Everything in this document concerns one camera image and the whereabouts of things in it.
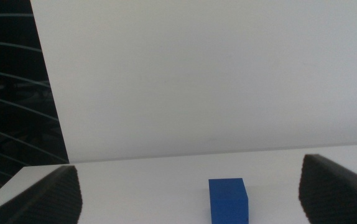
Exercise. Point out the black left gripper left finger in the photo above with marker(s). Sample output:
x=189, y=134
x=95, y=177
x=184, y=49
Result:
x=51, y=199

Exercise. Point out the black striped background panel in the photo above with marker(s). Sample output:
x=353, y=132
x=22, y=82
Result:
x=7, y=93

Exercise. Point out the blue cube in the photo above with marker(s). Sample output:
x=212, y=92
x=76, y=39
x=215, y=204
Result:
x=228, y=202

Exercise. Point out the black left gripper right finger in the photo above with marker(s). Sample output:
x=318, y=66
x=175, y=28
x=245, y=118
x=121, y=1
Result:
x=337, y=196

